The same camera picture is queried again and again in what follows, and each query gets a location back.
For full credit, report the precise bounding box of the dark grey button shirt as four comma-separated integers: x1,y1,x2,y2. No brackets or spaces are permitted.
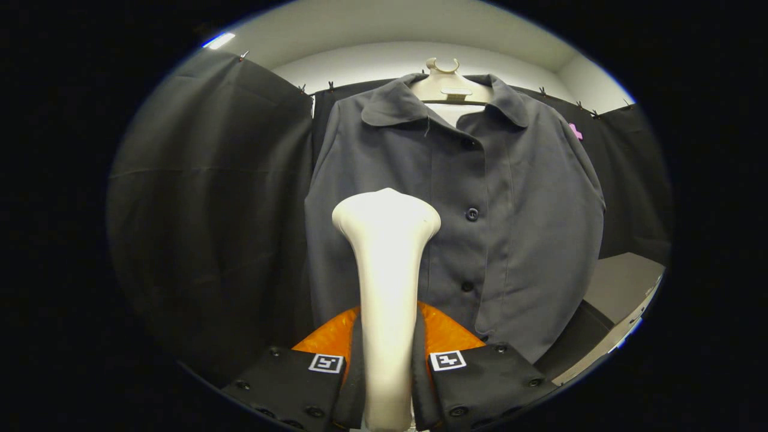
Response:
304,72,607,364

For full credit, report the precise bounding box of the grey cabinet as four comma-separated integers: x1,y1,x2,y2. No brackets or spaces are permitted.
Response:
552,252,667,388

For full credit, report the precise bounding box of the row of black clips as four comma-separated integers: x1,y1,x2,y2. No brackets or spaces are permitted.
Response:
240,51,634,119

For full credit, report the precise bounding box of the white garment steamer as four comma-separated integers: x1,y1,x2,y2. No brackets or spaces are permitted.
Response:
331,187,442,432

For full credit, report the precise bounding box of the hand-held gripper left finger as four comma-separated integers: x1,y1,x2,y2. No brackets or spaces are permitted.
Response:
221,306,365,432

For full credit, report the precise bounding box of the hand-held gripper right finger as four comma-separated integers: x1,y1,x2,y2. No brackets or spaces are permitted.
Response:
411,302,559,432

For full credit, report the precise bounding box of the cream plastic clothes hanger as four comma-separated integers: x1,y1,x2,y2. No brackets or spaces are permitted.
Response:
410,57,494,107

